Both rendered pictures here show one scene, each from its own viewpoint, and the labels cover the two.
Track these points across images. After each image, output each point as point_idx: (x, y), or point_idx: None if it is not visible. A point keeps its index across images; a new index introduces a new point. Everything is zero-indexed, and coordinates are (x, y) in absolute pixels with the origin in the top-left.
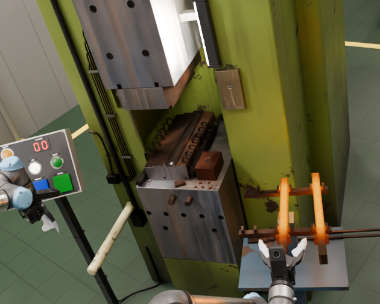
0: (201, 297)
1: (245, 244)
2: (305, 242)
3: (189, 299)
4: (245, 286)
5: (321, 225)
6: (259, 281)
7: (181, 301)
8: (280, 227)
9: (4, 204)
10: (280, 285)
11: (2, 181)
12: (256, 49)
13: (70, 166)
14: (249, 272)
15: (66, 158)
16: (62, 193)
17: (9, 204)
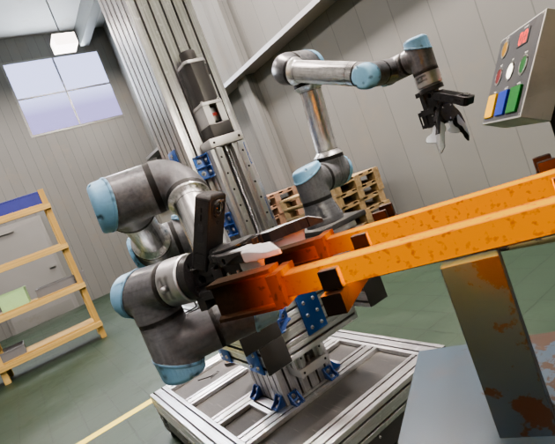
0: (193, 202)
1: None
2: (260, 249)
3: (174, 185)
4: (421, 358)
5: (326, 262)
6: (432, 373)
7: (158, 173)
8: (358, 226)
9: (345, 76)
10: (179, 255)
11: (386, 59)
12: None
13: (528, 72)
14: (460, 356)
15: (529, 60)
16: (509, 114)
17: (351, 78)
